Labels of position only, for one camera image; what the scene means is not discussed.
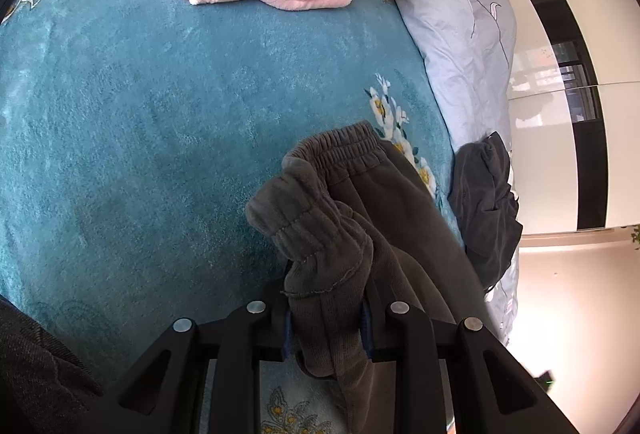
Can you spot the light blue floral quilt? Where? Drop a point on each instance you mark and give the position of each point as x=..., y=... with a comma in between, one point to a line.
x=465, y=29

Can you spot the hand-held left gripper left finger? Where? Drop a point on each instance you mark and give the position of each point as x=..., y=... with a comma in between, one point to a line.
x=286, y=333

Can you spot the teal floral blanket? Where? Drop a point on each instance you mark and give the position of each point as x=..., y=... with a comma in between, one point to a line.
x=150, y=114

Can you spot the dark grey sweatpants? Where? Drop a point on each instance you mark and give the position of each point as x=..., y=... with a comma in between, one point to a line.
x=350, y=244

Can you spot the person's dark trousers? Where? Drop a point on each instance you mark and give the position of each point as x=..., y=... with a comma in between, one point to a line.
x=40, y=374

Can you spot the white wardrobe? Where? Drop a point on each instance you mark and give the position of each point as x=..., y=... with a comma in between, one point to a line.
x=560, y=89

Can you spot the dark grey garment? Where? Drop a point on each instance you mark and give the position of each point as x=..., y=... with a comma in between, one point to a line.
x=487, y=209

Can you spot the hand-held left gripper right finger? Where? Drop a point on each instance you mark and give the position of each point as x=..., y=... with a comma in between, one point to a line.
x=366, y=329

